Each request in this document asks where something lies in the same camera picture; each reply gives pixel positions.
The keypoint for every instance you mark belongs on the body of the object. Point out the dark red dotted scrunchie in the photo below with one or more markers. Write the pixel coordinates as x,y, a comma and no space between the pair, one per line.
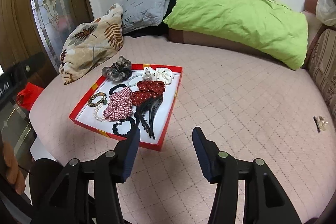
147,90

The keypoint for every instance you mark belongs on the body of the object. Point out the black beaded hair clip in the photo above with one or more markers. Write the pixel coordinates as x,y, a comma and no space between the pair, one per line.
146,112

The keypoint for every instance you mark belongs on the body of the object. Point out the grey organza scrunchie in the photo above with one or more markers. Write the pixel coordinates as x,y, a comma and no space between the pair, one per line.
118,71

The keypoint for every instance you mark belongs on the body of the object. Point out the red tray white inside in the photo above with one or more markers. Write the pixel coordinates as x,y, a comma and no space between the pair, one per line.
88,112

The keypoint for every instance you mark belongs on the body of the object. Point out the clear small hair clips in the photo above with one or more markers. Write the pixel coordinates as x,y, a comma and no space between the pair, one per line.
322,123

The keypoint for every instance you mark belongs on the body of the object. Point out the beige leaf pattern pillow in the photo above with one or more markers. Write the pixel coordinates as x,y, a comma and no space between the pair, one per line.
91,44

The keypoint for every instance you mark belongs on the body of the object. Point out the red bag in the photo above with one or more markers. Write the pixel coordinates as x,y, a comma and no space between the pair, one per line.
27,97

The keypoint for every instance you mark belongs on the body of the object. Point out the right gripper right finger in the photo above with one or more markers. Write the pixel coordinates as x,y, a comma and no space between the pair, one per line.
265,200

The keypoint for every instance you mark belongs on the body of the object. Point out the pink plaid scrunchie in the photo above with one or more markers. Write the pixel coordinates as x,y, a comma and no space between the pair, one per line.
120,105

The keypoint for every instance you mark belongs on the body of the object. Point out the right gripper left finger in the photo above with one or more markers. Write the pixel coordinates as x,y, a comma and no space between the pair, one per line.
85,192

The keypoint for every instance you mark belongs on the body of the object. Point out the white dotted scrunchie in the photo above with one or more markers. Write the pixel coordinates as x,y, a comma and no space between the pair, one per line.
159,74

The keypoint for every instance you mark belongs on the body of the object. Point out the lime green quilt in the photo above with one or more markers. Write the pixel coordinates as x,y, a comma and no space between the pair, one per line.
241,21

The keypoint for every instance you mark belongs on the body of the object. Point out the black bobby pin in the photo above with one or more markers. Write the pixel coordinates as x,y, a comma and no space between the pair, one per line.
317,124

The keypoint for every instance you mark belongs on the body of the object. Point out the striped floral folded quilt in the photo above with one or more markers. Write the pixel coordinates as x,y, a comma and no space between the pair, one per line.
322,68

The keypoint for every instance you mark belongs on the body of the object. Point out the person left hand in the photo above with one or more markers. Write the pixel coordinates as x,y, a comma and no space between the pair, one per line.
13,175

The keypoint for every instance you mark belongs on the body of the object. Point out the grey pillow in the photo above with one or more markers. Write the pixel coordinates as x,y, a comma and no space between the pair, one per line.
139,14

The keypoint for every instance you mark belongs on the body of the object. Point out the cream floral cloth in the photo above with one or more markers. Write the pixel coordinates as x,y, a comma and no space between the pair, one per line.
326,12

